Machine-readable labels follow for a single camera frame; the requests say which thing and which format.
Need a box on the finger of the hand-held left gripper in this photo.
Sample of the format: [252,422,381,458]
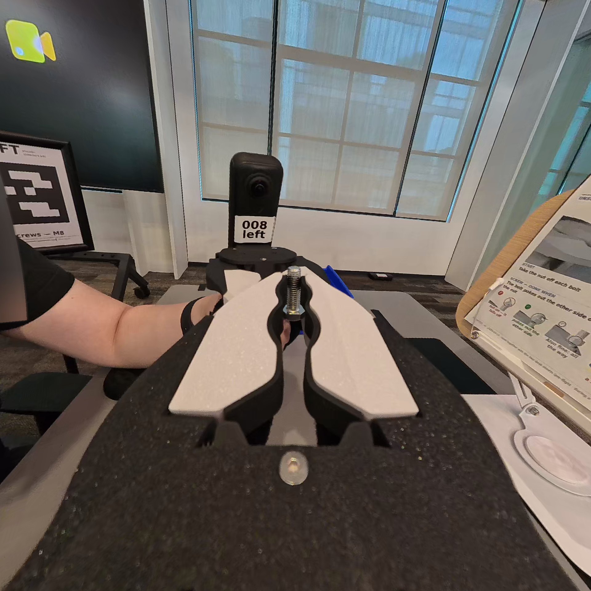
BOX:
[223,270,261,303]

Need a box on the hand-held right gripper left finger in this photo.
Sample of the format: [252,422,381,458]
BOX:
[167,271,284,423]

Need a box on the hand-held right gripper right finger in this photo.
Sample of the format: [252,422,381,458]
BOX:
[302,271,420,422]

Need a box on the steel hex bolt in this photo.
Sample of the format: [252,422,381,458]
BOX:
[281,266,304,320]

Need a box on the blue plastic bin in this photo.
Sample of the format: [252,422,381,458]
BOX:
[323,264,355,298]

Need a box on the person's left forearm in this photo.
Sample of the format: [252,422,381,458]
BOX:
[5,277,199,370]

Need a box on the person's left hand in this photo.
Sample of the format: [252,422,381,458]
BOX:
[196,292,225,326]

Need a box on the large gridded window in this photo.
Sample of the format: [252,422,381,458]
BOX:
[189,0,525,222]

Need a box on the black rolling sign stand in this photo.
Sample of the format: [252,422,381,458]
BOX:
[46,251,151,300]

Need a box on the white tilting board stand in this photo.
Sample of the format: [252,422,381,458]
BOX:
[462,277,591,578]

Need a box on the person's black shirt sleeve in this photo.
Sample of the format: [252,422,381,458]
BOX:
[0,235,75,331]

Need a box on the black office chair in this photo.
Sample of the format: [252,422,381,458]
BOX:
[0,372,93,481]

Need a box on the printed instruction sheet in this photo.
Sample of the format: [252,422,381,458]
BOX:
[464,175,591,402]

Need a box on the framed marker sign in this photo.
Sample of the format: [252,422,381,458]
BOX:
[0,131,95,255]

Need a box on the black wrist strap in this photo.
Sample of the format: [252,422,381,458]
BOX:
[180,297,205,337]

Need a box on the large dark wall screen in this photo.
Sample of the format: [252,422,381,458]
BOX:
[0,0,164,194]

